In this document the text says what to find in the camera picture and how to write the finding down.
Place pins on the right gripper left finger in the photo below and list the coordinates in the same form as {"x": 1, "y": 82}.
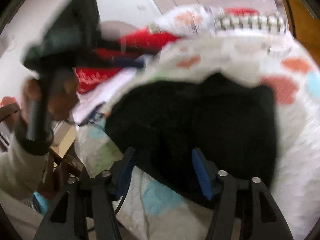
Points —
{"x": 67, "y": 216}

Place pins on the person left hand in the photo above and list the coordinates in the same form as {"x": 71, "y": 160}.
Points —
{"x": 59, "y": 105}

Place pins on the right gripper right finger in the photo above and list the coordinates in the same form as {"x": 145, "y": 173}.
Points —
{"x": 247, "y": 200}

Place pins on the black pants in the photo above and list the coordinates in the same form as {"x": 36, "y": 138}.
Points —
{"x": 233, "y": 126}

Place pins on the floral white pillow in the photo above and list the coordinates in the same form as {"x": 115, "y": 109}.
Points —
{"x": 188, "y": 20}

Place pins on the wooden door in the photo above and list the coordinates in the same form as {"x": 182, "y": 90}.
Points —
{"x": 306, "y": 28}

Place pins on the red long pillow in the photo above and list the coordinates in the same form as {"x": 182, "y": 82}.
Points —
{"x": 130, "y": 46}

